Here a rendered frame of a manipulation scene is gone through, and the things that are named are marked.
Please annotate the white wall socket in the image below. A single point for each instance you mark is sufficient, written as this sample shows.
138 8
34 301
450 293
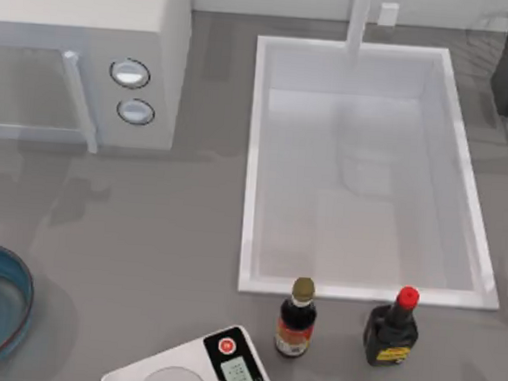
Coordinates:
388 13

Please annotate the tall white tap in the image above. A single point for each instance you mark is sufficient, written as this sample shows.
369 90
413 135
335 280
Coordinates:
357 23

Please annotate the white kitchen scale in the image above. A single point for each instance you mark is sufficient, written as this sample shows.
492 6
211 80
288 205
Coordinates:
207 366

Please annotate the black bottle with red cap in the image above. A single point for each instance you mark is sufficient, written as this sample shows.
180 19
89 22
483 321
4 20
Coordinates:
392 335

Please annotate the large microwave knob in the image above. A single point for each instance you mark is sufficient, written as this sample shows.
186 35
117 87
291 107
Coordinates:
129 73

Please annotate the pale microwave oven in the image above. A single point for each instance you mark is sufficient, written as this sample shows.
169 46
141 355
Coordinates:
167 53

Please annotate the dark bottle with gold cap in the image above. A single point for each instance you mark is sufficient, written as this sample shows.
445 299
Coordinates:
296 324

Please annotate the white sink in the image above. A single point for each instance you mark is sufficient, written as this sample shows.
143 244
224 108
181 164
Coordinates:
367 185

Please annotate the small microwave knob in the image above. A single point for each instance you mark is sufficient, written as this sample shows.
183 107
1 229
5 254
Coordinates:
135 111

